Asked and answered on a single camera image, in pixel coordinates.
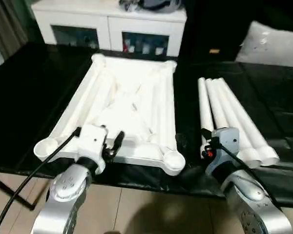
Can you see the white plastic table leg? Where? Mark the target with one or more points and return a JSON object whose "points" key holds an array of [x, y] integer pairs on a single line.
{"points": [[205, 109], [240, 109], [230, 109], [217, 109]]}

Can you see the white plastic table top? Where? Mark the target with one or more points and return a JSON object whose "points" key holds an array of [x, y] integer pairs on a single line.
{"points": [[127, 102]]}

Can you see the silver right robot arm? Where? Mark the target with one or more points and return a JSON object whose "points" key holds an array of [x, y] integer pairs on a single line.
{"points": [[254, 202]]}

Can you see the black cabinet with gold label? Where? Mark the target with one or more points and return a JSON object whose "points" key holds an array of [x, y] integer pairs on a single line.
{"points": [[215, 29]]}

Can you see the grey pillow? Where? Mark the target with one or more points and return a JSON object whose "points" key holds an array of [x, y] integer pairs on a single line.
{"points": [[271, 46]]}

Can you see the white sideboard cabinet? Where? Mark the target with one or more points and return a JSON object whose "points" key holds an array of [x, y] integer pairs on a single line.
{"points": [[107, 22]]}

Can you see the black clutter on sideboard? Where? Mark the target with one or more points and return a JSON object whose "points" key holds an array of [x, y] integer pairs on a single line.
{"points": [[127, 5]]}

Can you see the grey round pot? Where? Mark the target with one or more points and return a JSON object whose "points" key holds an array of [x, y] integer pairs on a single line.
{"points": [[158, 5]]}

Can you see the grey curtain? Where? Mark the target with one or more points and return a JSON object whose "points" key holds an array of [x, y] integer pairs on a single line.
{"points": [[7, 31]]}

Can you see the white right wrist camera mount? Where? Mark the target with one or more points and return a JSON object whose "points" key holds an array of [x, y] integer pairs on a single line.
{"points": [[228, 141]]}

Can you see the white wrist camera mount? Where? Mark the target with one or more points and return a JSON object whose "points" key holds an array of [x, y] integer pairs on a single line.
{"points": [[228, 141], [90, 143]]}

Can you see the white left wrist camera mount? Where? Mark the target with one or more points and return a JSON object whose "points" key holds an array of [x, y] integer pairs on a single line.
{"points": [[90, 143]]}

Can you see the black metal frame leg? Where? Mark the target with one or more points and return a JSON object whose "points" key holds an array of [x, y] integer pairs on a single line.
{"points": [[17, 192]]}

